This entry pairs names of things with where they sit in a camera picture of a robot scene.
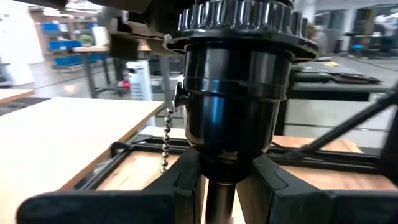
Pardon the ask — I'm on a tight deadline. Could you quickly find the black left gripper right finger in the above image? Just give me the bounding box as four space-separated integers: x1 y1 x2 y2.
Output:
235 154 398 224

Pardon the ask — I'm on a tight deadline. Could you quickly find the light wooden desk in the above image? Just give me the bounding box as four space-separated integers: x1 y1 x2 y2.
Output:
0 88 35 106
0 96 165 224

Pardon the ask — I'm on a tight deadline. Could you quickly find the green potted plant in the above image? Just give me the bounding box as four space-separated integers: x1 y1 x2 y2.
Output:
78 33 95 47

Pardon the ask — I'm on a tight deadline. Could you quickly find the long blue storage bin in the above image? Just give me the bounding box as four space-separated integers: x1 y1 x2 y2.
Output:
52 53 108 68

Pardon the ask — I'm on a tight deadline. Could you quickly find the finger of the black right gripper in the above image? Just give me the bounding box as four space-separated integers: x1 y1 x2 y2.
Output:
86 0 195 62

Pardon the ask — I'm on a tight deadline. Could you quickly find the wide blue storage bin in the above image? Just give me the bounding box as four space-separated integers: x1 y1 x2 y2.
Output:
48 39 84 51

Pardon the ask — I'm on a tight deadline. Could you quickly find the white tower fan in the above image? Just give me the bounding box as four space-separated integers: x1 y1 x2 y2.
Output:
125 59 154 102

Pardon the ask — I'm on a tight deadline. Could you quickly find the wooden background table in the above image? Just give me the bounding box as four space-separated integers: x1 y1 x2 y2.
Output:
70 44 153 100

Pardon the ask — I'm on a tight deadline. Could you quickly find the small blue storage bin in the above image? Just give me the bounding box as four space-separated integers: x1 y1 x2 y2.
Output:
41 21 60 34

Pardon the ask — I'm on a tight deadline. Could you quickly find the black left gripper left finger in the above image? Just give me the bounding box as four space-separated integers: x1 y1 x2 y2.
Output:
16 145 206 224

